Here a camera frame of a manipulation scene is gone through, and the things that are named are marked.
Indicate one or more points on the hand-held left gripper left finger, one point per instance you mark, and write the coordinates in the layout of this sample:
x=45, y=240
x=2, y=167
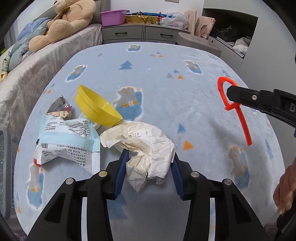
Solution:
x=119, y=176

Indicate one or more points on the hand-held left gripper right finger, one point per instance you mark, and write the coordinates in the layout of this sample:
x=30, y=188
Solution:
x=178, y=178

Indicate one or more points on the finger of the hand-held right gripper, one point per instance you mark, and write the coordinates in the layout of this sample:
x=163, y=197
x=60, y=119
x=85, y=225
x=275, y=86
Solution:
x=249, y=97

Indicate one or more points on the white paper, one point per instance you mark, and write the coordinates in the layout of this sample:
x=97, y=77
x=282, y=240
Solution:
x=148, y=148

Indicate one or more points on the blue white plastic wrapper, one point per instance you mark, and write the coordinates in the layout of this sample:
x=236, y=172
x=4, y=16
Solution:
x=69, y=139

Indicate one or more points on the yellow round plastic lid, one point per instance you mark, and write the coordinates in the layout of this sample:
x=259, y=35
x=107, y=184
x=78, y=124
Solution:
x=97, y=109

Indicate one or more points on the foil snack wrapper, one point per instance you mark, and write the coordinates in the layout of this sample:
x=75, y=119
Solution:
x=59, y=109

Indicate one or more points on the grey perforated plastic basket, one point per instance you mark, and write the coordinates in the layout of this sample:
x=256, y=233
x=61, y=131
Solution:
x=5, y=166

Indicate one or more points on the person's right hand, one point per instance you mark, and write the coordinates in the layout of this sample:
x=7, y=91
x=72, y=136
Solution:
x=286, y=187

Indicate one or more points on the white crumpled cloth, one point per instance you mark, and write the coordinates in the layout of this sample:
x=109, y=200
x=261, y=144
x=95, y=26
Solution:
x=241, y=45

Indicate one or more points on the pink illustrated book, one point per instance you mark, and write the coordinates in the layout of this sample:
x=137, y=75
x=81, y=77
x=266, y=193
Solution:
x=204, y=26
x=191, y=20

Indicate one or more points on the clear plastic bag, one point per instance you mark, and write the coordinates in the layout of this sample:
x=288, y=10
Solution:
x=174, y=20

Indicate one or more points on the blue striped stick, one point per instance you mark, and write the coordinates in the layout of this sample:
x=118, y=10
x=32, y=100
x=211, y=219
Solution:
x=153, y=14

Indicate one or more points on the bed with grey checked sheet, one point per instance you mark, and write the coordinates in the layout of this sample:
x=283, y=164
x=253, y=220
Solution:
x=34, y=76

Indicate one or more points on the gold foil boxes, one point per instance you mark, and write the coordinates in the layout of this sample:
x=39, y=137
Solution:
x=142, y=19

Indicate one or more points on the grey drawer cabinet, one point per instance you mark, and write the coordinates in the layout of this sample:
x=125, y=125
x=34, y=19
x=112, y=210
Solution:
x=129, y=34

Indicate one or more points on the small yellow red plush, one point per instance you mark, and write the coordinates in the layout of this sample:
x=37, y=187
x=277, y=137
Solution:
x=3, y=76

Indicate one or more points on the purple plastic bin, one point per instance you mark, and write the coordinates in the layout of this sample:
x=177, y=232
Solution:
x=114, y=18

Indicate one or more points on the green plush doll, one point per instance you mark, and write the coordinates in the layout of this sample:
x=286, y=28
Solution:
x=6, y=62

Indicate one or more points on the light blue quilt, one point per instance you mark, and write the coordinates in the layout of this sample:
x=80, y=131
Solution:
x=18, y=51

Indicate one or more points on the large tan teddy bear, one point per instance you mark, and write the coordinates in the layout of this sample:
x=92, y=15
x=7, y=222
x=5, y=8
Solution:
x=69, y=20

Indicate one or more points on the blue printed pillow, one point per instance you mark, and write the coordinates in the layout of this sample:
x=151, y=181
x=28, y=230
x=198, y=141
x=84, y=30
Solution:
x=30, y=29

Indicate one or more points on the wall socket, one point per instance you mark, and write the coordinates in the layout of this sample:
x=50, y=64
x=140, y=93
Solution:
x=171, y=1

